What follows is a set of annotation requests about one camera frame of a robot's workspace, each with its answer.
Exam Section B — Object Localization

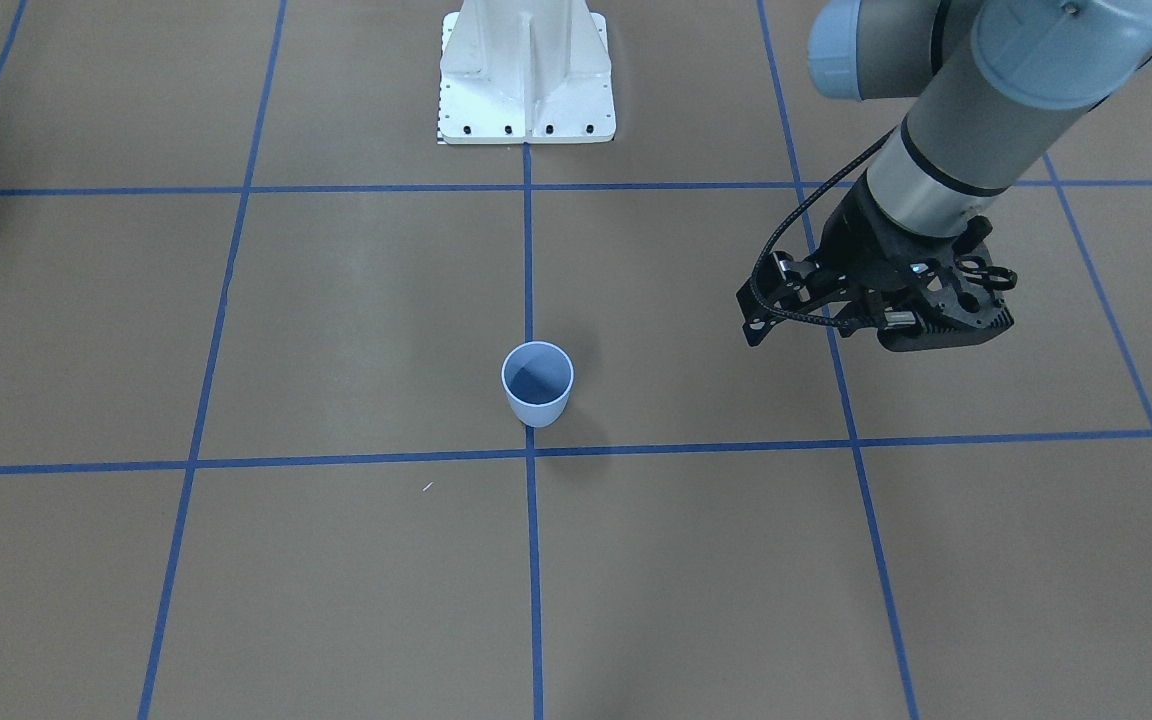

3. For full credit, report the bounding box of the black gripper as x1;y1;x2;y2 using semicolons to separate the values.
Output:
736;184;1018;353

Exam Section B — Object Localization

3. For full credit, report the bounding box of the blue plastic cup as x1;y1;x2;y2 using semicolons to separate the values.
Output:
500;341;575;429

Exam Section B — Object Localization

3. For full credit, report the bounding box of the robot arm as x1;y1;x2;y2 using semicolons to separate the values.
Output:
736;1;1152;353

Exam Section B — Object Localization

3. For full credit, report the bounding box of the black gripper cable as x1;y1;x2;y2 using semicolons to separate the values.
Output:
748;128;897;326

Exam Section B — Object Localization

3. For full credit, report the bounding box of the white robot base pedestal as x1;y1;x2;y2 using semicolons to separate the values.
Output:
435;1;617;145

